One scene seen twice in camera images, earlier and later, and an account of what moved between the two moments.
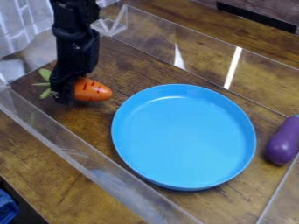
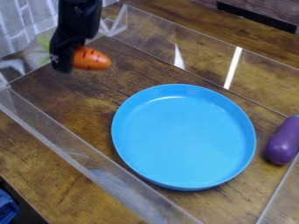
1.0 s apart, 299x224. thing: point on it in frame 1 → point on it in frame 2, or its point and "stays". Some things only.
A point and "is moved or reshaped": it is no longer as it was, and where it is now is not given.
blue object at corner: [9, 211] stays
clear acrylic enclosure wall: [204, 55] stays
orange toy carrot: [88, 90] is moved or reshaped
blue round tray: [184, 136] stays
